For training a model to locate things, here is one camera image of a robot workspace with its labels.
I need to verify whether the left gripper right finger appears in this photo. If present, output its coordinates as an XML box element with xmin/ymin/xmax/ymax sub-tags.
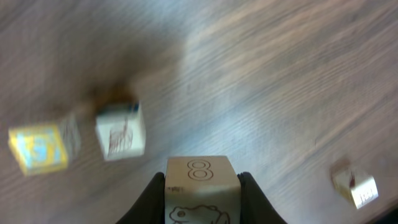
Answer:
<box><xmin>238</xmin><ymin>172</ymin><xmax>287</xmax><ymax>224</ymax></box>

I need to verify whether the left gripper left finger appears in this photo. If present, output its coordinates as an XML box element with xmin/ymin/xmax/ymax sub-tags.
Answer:
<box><xmin>116</xmin><ymin>172</ymin><xmax>165</xmax><ymax>224</ymax></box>

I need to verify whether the white block green edge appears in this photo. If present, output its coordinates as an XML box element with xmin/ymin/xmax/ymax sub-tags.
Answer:
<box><xmin>164</xmin><ymin>156</ymin><xmax>241</xmax><ymax>224</ymax></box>

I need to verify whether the white block red side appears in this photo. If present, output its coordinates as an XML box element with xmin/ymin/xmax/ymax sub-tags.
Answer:
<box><xmin>95</xmin><ymin>103</ymin><xmax>146</xmax><ymax>161</ymax></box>

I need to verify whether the white wooden number block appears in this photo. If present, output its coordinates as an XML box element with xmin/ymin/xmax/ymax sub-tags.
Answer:
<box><xmin>331</xmin><ymin>167</ymin><xmax>379</xmax><ymax>209</ymax></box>

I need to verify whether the yellow wooden block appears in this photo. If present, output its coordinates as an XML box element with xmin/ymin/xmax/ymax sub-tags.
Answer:
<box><xmin>8</xmin><ymin>115</ymin><xmax>81</xmax><ymax>175</ymax></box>

